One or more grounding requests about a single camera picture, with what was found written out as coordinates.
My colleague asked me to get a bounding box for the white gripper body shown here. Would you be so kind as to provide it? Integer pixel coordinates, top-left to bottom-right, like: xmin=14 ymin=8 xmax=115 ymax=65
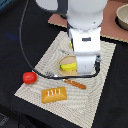
xmin=69 ymin=27 xmax=101 ymax=75

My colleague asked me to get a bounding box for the yellow toy banana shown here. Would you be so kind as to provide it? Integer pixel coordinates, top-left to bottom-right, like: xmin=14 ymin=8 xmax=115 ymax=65
xmin=60 ymin=62 xmax=77 ymax=71

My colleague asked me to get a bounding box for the orange toy bread pastry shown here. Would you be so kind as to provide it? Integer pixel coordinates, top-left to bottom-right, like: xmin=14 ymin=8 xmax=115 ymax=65
xmin=42 ymin=87 xmax=67 ymax=103

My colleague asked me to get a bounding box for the red toy tomato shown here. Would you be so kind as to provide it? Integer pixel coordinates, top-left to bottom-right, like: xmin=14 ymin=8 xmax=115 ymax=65
xmin=23 ymin=72 xmax=37 ymax=84

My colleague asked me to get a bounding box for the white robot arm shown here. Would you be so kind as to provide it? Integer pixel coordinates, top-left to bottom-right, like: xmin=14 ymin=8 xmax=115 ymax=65
xmin=36 ymin=0 xmax=107 ymax=75

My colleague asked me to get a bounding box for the tan round wooden plate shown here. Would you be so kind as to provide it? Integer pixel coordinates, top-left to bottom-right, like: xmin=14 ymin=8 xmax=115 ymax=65
xmin=57 ymin=55 xmax=78 ymax=76

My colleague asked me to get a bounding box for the cream ceramic bowl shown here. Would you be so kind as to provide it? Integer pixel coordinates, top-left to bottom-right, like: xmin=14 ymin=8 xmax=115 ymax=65
xmin=116 ymin=4 xmax=128 ymax=31

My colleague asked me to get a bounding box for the beige woven placemat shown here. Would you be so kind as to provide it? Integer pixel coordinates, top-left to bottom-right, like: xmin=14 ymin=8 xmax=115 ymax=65
xmin=15 ymin=31 xmax=116 ymax=128

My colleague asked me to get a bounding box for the fork with wooden handle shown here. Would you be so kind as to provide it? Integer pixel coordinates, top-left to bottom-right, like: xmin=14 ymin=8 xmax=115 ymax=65
xmin=44 ymin=70 xmax=87 ymax=90

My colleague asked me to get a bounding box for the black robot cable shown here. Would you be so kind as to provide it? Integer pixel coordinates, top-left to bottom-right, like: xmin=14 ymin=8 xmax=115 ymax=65
xmin=18 ymin=0 xmax=101 ymax=80

